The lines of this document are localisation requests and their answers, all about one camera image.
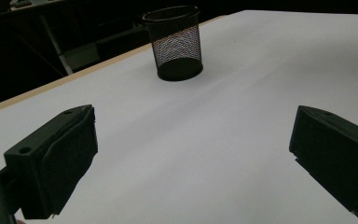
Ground grey box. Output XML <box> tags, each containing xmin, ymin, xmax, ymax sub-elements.
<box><xmin>59</xmin><ymin>41</ymin><xmax>102</xmax><ymax>71</ymax></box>

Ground white metal stand post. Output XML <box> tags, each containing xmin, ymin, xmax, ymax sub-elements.
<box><xmin>38</xmin><ymin>13</ymin><xmax>75</xmax><ymax>76</ymax></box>

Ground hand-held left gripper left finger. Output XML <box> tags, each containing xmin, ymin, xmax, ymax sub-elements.
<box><xmin>4</xmin><ymin>104</ymin><xmax>99</xmax><ymax>220</ymax></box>

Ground light background shelf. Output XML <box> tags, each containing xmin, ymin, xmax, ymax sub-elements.
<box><xmin>8</xmin><ymin>0</ymin><xmax>76</xmax><ymax>11</ymax></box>

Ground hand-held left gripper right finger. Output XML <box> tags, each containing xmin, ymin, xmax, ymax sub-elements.
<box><xmin>288</xmin><ymin>105</ymin><xmax>358</xmax><ymax>221</ymax></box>

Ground black mesh pen holder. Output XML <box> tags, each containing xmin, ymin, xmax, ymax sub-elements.
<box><xmin>142</xmin><ymin>5</ymin><xmax>204</xmax><ymax>82</ymax></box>

